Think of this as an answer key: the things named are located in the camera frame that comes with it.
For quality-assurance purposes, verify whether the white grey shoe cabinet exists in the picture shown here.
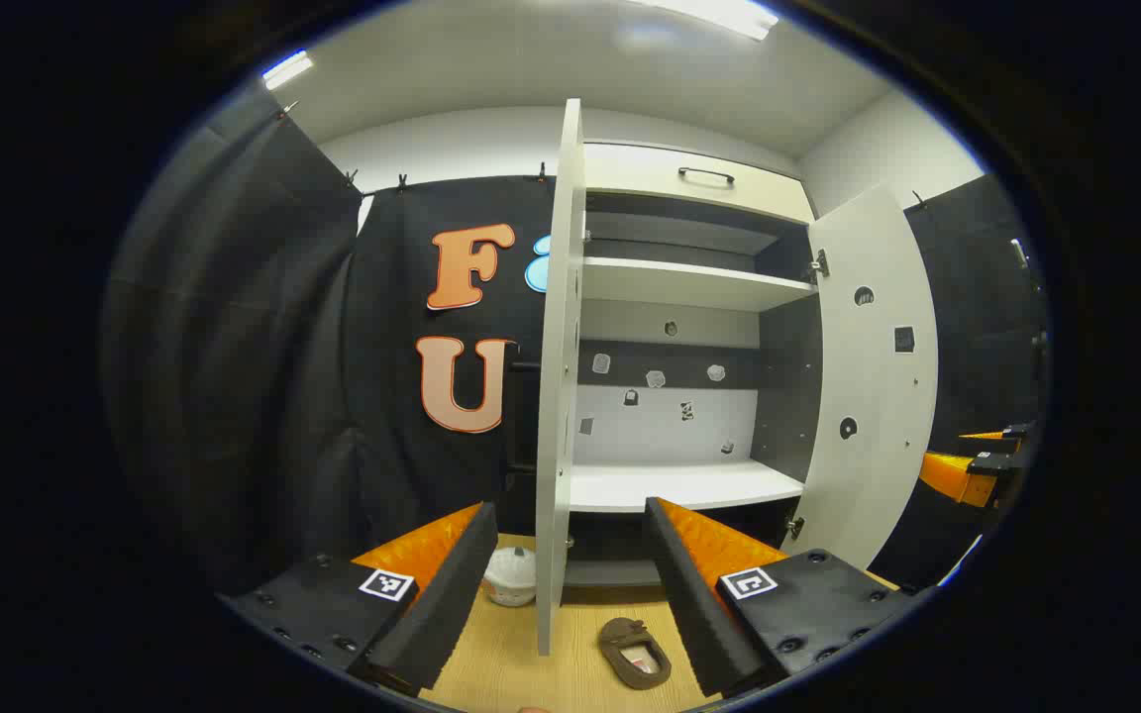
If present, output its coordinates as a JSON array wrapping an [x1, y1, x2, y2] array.
[[567, 139, 824, 590]]

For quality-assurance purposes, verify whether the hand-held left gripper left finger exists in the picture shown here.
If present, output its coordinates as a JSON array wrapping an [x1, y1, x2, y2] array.
[[219, 501, 499, 697]]

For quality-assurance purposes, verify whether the white cabinet door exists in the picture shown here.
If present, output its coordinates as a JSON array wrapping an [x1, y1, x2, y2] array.
[[783, 184, 940, 572], [535, 97, 586, 657]]

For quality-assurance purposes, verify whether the black door handle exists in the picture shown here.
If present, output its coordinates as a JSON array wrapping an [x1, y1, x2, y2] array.
[[506, 358, 542, 474]]

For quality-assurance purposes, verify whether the white cabinet drawer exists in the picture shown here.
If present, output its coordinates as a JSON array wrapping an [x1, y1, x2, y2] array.
[[582, 142, 817, 225]]

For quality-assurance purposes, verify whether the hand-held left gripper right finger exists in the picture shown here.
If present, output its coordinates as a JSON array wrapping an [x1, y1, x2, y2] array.
[[644, 497, 918, 699]]

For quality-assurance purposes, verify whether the black backdrop cloth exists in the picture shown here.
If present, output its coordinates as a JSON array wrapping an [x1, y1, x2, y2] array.
[[868, 173, 1052, 595], [100, 84, 557, 595]]

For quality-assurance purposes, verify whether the white round jar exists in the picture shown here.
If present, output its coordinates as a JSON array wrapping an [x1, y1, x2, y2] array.
[[483, 546, 539, 608]]

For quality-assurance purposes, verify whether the brown fuzzy shoe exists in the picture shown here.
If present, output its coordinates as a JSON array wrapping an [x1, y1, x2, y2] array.
[[597, 617, 673, 691]]

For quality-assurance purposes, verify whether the ceiling light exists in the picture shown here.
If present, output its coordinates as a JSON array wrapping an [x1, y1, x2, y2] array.
[[630, 0, 779, 41], [261, 50, 315, 92]]

